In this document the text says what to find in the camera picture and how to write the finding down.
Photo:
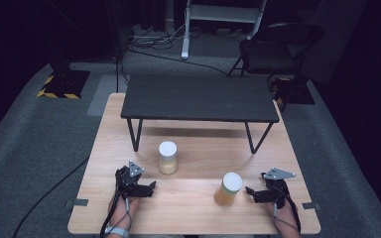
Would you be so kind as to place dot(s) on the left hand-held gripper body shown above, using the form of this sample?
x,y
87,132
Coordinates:
x,y
127,182

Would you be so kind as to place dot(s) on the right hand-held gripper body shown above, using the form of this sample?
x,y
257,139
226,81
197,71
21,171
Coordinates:
x,y
277,189

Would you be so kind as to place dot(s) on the amber jar with white lid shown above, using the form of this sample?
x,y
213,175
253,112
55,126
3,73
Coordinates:
x,y
228,193

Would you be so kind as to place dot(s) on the pale jar with white lid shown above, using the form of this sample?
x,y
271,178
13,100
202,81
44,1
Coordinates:
x,y
168,162

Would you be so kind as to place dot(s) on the person's left hand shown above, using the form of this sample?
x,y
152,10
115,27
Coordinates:
x,y
124,210

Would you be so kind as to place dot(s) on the person's right hand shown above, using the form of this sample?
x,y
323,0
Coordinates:
x,y
282,216

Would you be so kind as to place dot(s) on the grey wristband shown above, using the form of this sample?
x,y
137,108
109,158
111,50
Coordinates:
x,y
116,230

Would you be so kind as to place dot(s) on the black yellow striped stand base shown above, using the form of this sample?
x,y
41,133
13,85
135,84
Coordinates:
x,y
294,91
66,84

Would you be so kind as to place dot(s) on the black folding chair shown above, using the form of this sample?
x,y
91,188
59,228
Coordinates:
x,y
274,49

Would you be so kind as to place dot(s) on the white metal stand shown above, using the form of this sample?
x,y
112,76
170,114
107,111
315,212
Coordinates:
x,y
223,15

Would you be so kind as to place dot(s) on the grey table edge bracket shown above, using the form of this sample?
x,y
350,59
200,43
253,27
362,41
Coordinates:
x,y
78,202
311,206

